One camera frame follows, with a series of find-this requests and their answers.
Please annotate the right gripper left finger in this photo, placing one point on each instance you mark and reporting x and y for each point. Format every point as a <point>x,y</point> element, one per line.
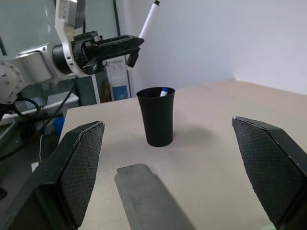
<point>72,167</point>

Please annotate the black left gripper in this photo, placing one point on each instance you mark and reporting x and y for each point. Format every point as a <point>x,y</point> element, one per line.
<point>82,50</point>

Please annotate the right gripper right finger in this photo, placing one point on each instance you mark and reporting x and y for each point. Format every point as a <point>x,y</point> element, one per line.
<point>268,167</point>

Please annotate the white marker with black cap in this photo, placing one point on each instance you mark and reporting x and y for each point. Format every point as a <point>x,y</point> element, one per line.
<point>148,21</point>

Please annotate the white marker with blue cap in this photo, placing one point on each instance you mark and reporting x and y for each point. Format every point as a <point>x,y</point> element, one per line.
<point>164,92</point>

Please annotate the white appliance with blue panel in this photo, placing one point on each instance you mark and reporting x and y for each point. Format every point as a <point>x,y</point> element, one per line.
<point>118,79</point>

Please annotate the crumpled blue bag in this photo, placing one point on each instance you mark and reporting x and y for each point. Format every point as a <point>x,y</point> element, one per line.
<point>58,123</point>

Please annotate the black plastic cup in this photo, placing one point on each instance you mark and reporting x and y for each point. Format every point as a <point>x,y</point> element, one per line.
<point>157,119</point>

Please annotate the grey open glasses case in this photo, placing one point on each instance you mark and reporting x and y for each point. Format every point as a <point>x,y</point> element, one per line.
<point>148,203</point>

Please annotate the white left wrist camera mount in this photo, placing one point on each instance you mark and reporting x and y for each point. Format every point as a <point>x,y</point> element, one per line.
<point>60,26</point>

